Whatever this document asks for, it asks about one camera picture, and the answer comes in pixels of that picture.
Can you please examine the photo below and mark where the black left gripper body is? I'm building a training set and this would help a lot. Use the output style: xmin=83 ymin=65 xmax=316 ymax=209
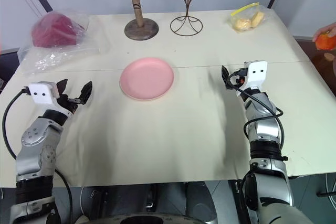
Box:
xmin=56 ymin=93 xmax=81 ymax=116

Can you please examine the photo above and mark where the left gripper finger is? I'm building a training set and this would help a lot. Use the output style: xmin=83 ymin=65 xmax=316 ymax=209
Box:
xmin=56 ymin=78 xmax=70 ymax=97
xmin=78 ymin=80 xmax=93 ymax=105

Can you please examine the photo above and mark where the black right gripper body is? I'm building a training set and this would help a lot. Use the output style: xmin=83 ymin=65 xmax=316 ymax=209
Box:
xmin=230 ymin=68 xmax=249 ymax=89

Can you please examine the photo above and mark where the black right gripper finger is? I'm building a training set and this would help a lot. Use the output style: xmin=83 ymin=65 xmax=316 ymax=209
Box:
xmin=221 ymin=65 xmax=232 ymax=90

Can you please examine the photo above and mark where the orange red fruit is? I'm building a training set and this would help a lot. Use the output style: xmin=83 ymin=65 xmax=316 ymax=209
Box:
xmin=314 ymin=31 xmax=336 ymax=51

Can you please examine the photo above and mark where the pink round plate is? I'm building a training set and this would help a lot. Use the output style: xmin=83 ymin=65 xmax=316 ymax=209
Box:
xmin=119 ymin=57 xmax=175 ymax=101

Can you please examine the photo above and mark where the person's bare hand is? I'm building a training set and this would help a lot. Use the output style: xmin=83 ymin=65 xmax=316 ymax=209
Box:
xmin=312 ymin=21 xmax=336 ymax=42

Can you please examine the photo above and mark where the red hat in plastic bag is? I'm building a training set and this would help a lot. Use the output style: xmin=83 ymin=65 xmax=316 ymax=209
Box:
xmin=17 ymin=8 xmax=101 ymax=76

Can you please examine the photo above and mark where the pale yellow round food piece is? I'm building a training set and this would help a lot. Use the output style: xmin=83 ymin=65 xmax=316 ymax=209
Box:
xmin=235 ymin=18 xmax=252 ymax=31

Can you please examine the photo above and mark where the dark red hat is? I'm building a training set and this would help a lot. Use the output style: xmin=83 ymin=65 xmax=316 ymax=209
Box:
xmin=30 ymin=12 xmax=86 ymax=48

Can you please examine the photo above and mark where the dark box beside table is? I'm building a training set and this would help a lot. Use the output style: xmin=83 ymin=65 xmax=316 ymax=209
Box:
xmin=0 ymin=47 xmax=21 ymax=91

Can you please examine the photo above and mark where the clear zip bag yellow seal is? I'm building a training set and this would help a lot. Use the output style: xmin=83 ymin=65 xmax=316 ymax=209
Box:
xmin=227 ymin=2 xmax=270 ymax=34

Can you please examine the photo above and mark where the pale yellow oblong food piece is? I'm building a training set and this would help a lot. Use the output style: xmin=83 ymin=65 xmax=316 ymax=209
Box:
xmin=251 ymin=11 xmax=265 ymax=28

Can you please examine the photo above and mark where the cream table cloth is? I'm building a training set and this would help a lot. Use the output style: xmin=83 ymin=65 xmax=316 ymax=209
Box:
xmin=0 ymin=8 xmax=336 ymax=188

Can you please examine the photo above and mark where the brown wooden hat stand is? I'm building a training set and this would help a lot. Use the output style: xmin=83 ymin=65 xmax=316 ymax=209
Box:
xmin=113 ymin=0 xmax=160 ymax=41

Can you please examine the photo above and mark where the grey rounded robot leg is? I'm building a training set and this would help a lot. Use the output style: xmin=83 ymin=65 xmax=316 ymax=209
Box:
xmin=76 ymin=184 xmax=155 ymax=221
xmin=185 ymin=180 xmax=219 ymax=224

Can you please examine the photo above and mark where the dark oval robot waist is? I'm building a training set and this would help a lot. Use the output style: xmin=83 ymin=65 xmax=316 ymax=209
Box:
xmin=96 ymin=211 xmax=190 ymax=224

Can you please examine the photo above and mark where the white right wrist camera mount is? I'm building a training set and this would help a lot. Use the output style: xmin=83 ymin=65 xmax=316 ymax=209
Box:
xmin=243 ymin=60 xmax=269 ymax=90

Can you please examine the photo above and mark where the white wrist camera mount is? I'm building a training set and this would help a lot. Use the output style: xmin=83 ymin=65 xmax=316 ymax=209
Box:
xmin=28 ymin=81 xmax=58 ymax=106
xmin=243 ymin=60 xmax=269 ymax=90

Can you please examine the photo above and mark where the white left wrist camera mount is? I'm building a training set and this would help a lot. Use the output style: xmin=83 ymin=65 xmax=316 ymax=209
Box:
xmin=28 ymin=81 xmax=58 ymax=106

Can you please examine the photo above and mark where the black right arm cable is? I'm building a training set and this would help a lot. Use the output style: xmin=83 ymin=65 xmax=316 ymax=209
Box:
xmin=227 ymin=71 xmax=289 ymax=162

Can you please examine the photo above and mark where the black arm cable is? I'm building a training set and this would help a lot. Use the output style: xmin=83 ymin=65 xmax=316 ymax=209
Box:
xmin=2 ymin=89 xmax=30 ymax=159
xmin=227 ymin=71 xmax=289 ymax=162

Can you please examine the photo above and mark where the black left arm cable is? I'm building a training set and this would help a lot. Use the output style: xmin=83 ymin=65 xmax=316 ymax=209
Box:
xmin=2 ymin=89 xmax=30 ymax=159

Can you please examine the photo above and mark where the dark wire hat stand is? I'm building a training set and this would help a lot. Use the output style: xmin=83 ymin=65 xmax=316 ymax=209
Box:
xmin=167 ymin=0 xmax=211 ymax=36

